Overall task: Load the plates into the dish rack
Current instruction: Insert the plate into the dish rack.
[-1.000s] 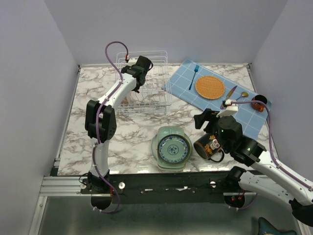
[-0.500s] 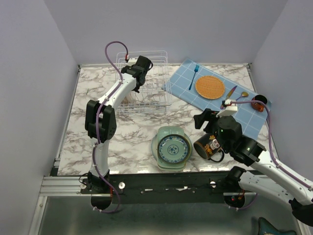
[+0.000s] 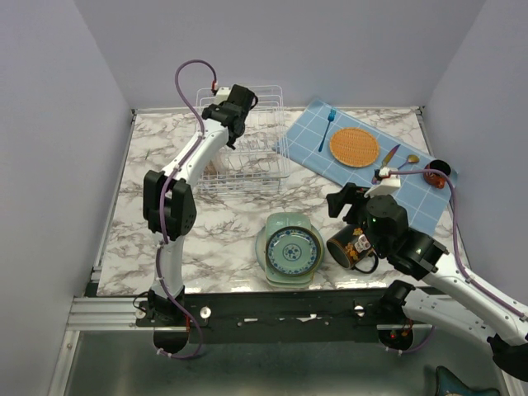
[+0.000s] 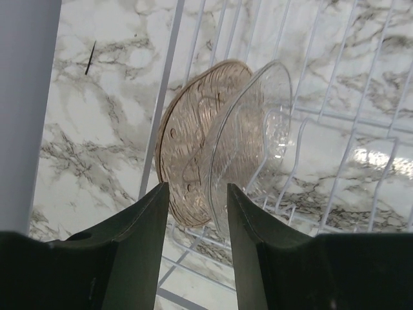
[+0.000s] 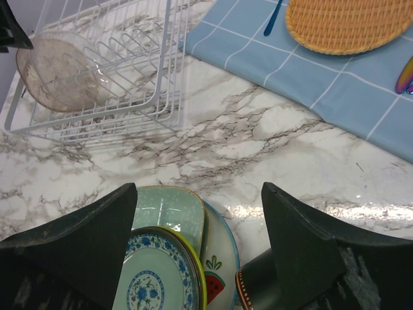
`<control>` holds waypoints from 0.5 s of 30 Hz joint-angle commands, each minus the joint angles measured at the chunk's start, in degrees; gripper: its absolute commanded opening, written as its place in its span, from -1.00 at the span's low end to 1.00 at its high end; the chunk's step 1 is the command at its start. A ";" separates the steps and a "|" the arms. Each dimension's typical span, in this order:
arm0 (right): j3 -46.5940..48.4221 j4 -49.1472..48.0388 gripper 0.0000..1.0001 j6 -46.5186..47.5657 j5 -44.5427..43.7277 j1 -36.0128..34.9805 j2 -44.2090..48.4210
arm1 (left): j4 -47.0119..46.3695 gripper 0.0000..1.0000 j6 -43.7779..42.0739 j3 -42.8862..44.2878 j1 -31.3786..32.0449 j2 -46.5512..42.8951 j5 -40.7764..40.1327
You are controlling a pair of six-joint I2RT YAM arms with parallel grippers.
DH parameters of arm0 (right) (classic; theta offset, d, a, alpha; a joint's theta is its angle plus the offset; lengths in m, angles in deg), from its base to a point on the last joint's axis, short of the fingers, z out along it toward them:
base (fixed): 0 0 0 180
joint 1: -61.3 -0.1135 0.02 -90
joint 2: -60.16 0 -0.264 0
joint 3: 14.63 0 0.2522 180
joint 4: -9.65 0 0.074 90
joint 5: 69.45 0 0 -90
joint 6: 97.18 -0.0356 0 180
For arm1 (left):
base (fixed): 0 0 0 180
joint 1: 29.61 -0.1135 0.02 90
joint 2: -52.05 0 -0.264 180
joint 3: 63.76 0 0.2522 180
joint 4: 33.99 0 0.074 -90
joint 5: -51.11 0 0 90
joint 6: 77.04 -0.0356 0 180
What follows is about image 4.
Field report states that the clear textured glass plate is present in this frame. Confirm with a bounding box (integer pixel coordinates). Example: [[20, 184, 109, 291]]
[[201, 60, 292, 239]]

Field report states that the white wire dish rack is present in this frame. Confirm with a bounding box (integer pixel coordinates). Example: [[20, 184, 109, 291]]
[[140, 1, 412, 309]]

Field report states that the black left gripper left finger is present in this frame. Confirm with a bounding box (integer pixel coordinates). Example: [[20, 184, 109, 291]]
[[1, 183, 169, 309]]

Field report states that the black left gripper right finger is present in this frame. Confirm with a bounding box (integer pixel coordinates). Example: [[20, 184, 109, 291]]
[[227, 183, 412, 309]]

